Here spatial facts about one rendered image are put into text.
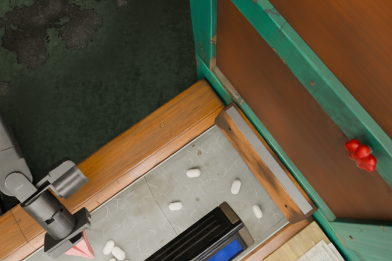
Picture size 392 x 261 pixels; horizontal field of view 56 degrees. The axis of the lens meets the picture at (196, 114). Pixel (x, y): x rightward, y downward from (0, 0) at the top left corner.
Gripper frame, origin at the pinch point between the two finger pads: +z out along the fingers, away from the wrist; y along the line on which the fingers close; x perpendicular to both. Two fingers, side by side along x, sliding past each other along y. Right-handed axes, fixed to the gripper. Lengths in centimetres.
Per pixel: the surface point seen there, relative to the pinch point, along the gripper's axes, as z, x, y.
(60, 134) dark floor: 6, 103, -10
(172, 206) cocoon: 5.0, 3.5, 20.1
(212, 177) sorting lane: 6.0, 5.0, 32.2
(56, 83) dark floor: -12, 118, 1
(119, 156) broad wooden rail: -8.9, 14.6, 16.0
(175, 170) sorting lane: 0.9, 9.4, 25.4
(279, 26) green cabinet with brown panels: -33, -31, 46
